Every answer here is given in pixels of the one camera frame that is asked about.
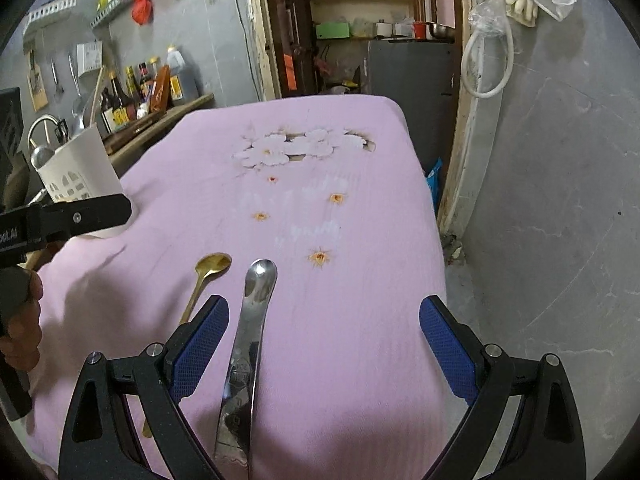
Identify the white plastic utensil holder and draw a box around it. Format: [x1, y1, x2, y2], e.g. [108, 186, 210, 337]
[34, 122, 137, 239]

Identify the steel butter knife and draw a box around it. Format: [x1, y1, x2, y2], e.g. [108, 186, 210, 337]
[215, 259, 278, 479]

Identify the small gold spoon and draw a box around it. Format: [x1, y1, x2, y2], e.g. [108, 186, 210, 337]
[142, 251, 234, 438]

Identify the large steel spoon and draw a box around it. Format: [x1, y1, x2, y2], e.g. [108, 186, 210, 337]
[30, 145, 55, 170]

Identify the wooden chopstick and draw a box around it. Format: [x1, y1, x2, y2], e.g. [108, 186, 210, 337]
[89, 64, 105, 126]

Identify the person's left hand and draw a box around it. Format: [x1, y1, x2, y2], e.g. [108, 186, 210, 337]
[0, 270, 43, 373]

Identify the steel sink faucet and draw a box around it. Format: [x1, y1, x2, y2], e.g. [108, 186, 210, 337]
[27, 114, 68, 151]

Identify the wooden cutting board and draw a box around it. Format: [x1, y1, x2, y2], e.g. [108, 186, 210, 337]
[103, 112, 166, 155]

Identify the hanging mesh strainer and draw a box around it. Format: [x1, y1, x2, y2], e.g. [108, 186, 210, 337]
[67, 54, 82, 101]

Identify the hanging wooden board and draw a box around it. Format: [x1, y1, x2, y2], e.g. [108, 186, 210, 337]
[27, 50, 49, 112]

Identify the dark soy sauce bottle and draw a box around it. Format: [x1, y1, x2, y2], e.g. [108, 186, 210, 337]
[100, 88, 117, 136]

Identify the yellow label sauce bottle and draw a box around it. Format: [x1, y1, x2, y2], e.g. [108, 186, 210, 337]
[110, 70, 136, 127]

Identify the white hanging box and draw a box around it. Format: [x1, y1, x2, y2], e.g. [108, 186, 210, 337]
[76, 40, 103, 76]

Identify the orange snack packet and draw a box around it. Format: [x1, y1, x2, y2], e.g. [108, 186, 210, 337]
[150, 65, 170, 112]

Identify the large oil jug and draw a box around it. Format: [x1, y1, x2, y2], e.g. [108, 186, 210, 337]
[167, 44, 200, 105]

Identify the red plastic bag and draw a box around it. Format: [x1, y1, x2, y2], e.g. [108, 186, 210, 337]
[131, 0, 153, 26]

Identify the pink floral table cloth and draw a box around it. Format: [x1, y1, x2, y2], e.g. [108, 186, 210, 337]
[23, 96, 446, 479]

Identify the green box on shelf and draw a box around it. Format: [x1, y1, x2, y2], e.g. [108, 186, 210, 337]
[316, 22, 350, 40]

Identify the dark grey cabinet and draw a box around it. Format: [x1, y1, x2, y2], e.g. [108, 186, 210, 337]
[367, 40, 457, 171]

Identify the red cup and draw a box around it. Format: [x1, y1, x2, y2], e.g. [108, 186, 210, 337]
[412, 22, 427, 41]

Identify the white wall basket shelf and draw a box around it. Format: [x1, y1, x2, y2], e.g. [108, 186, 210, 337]
[23, 0, 79, 39]

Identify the metal wall spice rack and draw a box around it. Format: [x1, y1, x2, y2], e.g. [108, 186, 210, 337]
[90, 0, 132, 29]

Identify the white coiled hose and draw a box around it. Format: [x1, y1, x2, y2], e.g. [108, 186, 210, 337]
[459, 0, 516, 100]

